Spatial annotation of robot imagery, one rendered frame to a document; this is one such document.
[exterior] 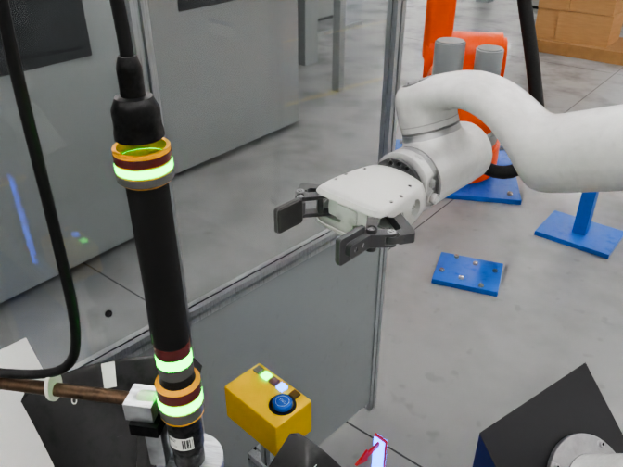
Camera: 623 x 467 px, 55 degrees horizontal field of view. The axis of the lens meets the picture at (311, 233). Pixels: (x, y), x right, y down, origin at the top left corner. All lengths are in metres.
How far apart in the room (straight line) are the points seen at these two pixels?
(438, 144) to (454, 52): 3.40
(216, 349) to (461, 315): 1.78
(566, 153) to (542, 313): 2.75
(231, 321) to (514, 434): 0.89
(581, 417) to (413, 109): 0.72
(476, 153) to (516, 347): 2.37
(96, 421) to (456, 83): 0.60
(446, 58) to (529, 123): 3.48
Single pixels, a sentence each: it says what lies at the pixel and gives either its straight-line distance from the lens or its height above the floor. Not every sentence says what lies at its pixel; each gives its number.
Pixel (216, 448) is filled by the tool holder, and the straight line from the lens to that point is 0.70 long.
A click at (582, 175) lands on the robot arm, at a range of 0.68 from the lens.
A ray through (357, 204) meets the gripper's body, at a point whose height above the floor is 1.67.
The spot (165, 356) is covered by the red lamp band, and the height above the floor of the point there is 1.61.
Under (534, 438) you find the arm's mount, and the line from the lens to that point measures 1.19.
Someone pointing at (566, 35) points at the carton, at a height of 0.22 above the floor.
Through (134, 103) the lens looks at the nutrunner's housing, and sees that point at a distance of 0.45.
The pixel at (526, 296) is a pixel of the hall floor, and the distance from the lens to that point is 3.49.
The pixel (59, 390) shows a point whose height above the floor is 1.54.
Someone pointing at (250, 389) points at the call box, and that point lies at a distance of 1.29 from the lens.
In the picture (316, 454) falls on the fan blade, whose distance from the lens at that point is 1.00.
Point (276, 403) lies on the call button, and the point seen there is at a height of 1.08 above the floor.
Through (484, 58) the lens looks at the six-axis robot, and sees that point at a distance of 4.22.
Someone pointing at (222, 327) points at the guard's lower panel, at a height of 0.89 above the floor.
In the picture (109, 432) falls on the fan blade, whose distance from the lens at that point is 0.83.
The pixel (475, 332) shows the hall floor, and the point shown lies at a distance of 3.18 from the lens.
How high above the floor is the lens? 1.99
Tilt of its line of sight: 31 degrees down
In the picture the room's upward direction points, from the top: straight up
